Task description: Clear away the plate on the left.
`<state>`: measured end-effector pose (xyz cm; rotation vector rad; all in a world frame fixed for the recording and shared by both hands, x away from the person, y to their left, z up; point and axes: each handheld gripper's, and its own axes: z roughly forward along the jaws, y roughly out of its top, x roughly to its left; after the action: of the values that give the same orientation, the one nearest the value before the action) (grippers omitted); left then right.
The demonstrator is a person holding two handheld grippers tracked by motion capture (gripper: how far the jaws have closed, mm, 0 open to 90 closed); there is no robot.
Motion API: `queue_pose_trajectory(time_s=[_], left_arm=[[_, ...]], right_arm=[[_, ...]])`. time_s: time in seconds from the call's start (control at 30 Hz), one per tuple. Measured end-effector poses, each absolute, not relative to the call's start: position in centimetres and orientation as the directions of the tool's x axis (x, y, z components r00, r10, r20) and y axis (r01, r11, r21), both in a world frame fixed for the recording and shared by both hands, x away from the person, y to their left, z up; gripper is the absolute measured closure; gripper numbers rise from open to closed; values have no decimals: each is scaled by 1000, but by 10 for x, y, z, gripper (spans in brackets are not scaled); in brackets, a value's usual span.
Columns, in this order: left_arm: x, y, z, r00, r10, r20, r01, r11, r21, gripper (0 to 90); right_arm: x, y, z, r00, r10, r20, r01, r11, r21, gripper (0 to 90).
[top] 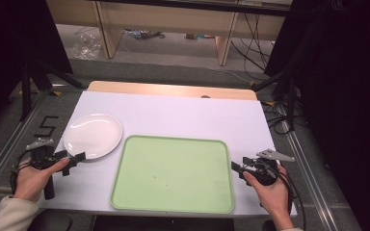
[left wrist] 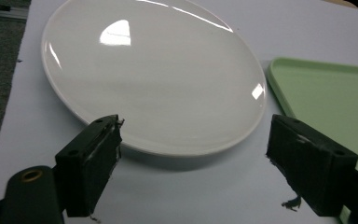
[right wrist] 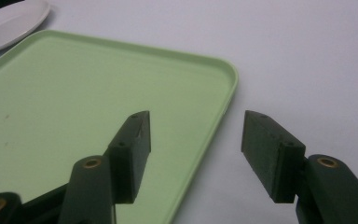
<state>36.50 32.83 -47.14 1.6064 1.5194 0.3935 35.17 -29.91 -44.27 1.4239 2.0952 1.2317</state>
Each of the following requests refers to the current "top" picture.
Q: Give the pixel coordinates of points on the person's right hand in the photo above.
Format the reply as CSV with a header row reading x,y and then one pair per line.
x,y
274,195

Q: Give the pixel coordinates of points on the light green plastic tray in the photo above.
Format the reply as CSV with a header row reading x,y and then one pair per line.
x,y
173,174

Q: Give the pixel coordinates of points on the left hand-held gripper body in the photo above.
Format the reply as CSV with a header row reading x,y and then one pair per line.
x,y
41,156

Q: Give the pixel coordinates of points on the white table cover sheet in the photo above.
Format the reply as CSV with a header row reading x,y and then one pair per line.
x,y
179,118

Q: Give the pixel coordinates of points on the clear plastic bag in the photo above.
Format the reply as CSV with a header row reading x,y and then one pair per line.
x,y
86,45

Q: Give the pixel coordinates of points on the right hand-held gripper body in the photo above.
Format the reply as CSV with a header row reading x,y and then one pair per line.
x,y
265,171

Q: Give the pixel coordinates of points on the white round plate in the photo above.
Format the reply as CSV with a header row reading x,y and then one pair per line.
x,y
93,136

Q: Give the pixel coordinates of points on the black metal stand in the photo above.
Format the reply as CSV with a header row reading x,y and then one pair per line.
x,y
27,86
289,99

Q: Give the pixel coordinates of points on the black curtain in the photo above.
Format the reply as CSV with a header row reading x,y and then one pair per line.
x,y
9,48
340,96

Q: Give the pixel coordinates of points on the person's left hand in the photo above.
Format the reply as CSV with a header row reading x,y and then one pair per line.
x,y
32,183

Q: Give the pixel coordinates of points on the light wooden desk frame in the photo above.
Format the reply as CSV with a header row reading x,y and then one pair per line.
x,y
167,19

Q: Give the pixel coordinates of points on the grey metal floor rail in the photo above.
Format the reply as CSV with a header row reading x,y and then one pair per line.
x,y
311,179
9,147

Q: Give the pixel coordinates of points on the black round stool seat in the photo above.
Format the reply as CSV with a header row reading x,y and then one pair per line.
x,y
51,221

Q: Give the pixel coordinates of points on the blue clutter under desk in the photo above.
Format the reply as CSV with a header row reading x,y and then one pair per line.
x,y
143,33

